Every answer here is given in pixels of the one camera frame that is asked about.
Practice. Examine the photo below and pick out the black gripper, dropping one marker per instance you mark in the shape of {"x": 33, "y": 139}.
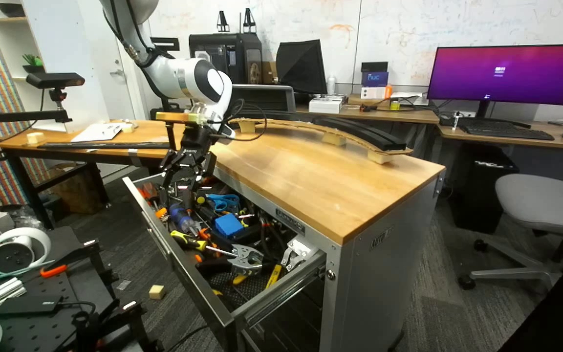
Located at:
{"x": 187, "y": 157}

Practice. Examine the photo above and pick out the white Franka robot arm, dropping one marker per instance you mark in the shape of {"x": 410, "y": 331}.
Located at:
{"x": 179, "y": 76}

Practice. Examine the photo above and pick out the grey metal tool drawer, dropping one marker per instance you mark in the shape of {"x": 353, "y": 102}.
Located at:
{"x": 189, "y": 280}

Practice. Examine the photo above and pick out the yellow black long screwdriver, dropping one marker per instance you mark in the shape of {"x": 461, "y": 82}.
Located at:
{"x": 185, "y": 239}

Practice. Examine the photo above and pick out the blue plastic block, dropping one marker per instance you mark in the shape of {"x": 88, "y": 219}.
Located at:
{"x": 228, "y": 225}

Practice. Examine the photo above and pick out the silver pliers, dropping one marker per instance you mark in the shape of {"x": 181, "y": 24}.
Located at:
{"x": 244, "y": 254}

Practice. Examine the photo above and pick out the small wooden block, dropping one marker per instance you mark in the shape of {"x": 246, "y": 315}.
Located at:
{"x": 156, "y": 291}
{"x": 33, "y": 137}

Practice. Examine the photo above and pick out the white papers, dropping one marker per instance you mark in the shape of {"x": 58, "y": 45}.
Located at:
{"x": 95, "y": 131}

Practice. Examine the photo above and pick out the black mesh office chair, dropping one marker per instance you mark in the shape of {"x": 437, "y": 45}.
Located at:
{"x": 262, "y": 100}

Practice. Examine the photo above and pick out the white silver tool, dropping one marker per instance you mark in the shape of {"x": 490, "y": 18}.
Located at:
{"x": 297, "y": 254}

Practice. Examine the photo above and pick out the wooden side desk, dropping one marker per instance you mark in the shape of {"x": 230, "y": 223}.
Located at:
{"x": 58, "y": 147}

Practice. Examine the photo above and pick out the black 3D printer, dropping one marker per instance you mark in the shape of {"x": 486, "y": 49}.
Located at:
{"x": 224, "y": 59}

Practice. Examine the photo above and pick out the curved wooden black track piece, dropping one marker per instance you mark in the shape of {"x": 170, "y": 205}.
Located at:
{"x": 332, "y": 135}

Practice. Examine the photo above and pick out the white tape roll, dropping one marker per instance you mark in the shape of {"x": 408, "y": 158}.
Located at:
{"x": 33, "y": 241}

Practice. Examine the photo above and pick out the white box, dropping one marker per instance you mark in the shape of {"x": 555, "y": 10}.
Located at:
{"x": 324, "y": 104}

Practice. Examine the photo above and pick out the black angled monitor back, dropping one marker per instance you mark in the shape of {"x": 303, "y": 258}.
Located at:
{"x": 301, "y": 65}

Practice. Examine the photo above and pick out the black horizontal support beam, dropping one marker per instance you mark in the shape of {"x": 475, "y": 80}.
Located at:
{"x": 19, "y": 117}

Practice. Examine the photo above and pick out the black perforated work table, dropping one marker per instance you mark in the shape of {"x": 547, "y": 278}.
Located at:
{"x": 39, "y": 313}

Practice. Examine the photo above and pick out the grey metal tool cabinet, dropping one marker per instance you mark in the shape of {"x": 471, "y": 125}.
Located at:
{"x": 371, "y": 260}

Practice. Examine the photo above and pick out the small green plant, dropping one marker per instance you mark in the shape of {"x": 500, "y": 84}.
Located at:
{"x": 31, "y": 61}

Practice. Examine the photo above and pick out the yellow ball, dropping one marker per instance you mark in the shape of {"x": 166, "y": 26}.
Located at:
{"x": 392, "y": 104}

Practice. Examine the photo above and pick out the long wooden office desk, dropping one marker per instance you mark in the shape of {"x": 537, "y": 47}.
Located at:
{"x": 424, "y": 117}

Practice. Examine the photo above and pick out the black computer keyboard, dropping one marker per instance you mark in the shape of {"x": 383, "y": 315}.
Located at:
{"x": 506, "y": 129}

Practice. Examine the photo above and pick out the purple screen computer monitor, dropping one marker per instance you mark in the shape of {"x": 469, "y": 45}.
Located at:
{"x": 508, "y": 72}

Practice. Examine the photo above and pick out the grey fabric office chair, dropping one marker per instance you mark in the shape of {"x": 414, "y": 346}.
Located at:
{"x": 545, "y": 205}

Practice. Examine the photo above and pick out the black camera on stand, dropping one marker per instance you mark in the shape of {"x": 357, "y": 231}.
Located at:
{"x": 54, "y": 78}

